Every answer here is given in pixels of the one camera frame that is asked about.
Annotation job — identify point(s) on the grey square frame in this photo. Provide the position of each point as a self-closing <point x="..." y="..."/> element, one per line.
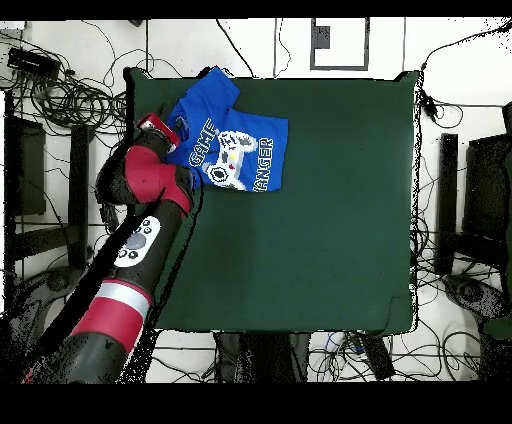
<point x="320" y="38"/>

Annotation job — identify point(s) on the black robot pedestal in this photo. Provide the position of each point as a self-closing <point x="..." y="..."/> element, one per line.
<point x="264" y="356"/>

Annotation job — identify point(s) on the grey wheeled base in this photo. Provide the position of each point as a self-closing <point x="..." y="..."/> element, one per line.
<point x="44" y="288"/>
<point x="470" y="292"/>

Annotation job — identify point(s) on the blue printed t-shirt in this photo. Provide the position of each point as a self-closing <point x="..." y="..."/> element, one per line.
<point x="248" y="128"/>

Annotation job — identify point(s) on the black power strip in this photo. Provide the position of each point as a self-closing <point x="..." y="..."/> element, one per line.
<point x="110" y="218"/>
<point x="378" y="358"/>

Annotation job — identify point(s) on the black power adapter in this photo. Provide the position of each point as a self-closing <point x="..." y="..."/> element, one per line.
<point x="430" y="106"/>

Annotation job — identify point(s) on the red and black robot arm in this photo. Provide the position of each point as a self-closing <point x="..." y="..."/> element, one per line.
<point x="136" y="260"/>

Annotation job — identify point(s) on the dark green table cloth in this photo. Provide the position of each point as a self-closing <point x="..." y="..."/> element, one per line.
<point x="300" y="240"/>

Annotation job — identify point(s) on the black electronics box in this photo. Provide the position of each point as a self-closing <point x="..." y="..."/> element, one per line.
<point x="34" y="63"/>

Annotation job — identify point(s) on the black frame stand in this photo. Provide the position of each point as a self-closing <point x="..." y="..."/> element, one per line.
<point x="78" y="180"/>
<point x="447" y="200"/>

